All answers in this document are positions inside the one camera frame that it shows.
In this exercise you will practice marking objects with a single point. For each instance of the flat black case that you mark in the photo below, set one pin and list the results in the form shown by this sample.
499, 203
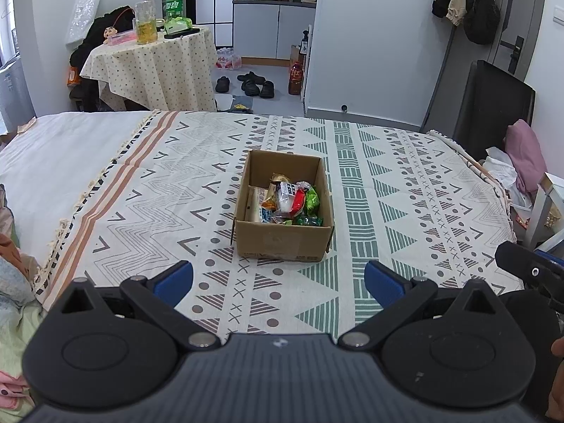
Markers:
183, 33

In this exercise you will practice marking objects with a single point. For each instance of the black shoe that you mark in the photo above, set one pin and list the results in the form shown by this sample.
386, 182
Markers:
222, 84
251, 77
250, 88
267, 90

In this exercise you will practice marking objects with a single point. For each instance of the white bed sheet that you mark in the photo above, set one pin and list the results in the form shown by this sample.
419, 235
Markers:
57, 158

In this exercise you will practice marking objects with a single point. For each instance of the pastel quilt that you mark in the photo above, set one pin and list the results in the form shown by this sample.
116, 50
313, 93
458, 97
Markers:
15, 282

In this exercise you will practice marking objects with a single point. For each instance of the white light switch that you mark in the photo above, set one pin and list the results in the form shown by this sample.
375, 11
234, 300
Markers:
558, 16

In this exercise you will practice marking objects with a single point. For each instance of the person's right hand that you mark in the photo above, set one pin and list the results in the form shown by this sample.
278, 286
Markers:
558, 352

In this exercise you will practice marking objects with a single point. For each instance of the brown drink bottle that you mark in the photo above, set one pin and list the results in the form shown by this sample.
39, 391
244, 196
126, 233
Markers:
296, 79

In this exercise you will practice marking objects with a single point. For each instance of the orange rice cracker packet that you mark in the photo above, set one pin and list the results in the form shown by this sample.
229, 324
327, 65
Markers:
271, 200

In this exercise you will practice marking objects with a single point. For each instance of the round table with dotted cloth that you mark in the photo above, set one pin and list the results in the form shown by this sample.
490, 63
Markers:
150, 75

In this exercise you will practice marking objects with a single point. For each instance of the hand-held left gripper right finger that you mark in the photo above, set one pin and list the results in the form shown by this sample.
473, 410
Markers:
383, 282

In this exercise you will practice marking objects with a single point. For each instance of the brown green snack packet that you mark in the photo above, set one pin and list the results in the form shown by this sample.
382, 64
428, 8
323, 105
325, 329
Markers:
280, 178

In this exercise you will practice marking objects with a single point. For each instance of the green soda bottle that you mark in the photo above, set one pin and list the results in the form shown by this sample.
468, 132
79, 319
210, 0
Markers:
174, 4

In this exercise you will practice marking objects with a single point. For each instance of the hanging black bag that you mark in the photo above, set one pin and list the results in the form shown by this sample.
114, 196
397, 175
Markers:
482, 13

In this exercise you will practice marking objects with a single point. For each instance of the pink case with cartoon figure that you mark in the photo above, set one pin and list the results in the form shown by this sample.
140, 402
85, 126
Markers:
119, 36

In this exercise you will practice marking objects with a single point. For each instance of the white spray bottle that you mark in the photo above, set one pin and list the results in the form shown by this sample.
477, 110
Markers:
304, 44

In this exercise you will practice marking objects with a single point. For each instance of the grey kitchen cabinet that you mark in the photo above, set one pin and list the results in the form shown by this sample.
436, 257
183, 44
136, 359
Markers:
268, 31

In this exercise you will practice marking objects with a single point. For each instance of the dark bag with yellow label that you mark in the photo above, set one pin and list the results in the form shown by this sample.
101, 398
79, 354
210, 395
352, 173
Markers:
241, 104

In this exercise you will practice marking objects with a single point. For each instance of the long white snack packet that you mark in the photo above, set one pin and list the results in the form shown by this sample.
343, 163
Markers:
255, 205

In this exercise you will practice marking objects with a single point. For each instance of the bubble wrap sheet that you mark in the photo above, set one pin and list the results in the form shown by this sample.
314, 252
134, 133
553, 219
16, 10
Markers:
83, 13

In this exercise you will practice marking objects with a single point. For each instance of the brown cardboard box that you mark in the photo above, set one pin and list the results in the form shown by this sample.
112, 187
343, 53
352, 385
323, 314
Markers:
282, 240

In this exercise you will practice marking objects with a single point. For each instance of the pack of water bottles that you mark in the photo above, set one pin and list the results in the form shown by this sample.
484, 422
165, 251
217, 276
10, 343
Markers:
229, 60

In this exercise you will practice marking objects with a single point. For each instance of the dark clothes pile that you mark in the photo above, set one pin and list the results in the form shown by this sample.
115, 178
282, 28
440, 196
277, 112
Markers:
86, 92

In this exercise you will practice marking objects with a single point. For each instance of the bottle of yellow liquid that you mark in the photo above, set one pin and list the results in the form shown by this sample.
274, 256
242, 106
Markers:
146, 22

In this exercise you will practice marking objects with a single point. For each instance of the white box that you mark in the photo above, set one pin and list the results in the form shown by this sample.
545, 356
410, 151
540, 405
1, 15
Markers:
546, 216

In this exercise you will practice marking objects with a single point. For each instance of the red orange snack packet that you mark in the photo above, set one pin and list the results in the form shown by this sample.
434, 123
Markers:
299, 200

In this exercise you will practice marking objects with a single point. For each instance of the green tissue pack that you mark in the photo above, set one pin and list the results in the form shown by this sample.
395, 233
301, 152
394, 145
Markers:
178, 25

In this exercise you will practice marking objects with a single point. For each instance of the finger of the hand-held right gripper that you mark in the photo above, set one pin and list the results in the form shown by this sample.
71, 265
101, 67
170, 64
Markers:
550, 259
515, 260

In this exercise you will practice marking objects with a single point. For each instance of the bright green snack packet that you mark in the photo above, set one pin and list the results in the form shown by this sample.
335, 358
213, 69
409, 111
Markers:
312, 200

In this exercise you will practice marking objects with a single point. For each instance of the pink cloth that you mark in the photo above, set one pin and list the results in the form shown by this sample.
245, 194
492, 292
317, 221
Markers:
526, 158

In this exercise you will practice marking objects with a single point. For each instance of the black chair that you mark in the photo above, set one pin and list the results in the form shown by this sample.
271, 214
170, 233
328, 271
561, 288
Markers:
489, 110

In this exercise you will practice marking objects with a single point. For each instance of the dark green snack packet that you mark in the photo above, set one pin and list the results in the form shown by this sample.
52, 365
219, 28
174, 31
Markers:
308, 220

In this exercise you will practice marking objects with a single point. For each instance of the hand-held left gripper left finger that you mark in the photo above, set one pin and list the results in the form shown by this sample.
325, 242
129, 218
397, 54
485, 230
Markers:
174, 280

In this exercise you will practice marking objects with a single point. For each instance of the white packet with black label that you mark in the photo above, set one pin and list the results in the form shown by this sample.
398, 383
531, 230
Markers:
287, 194

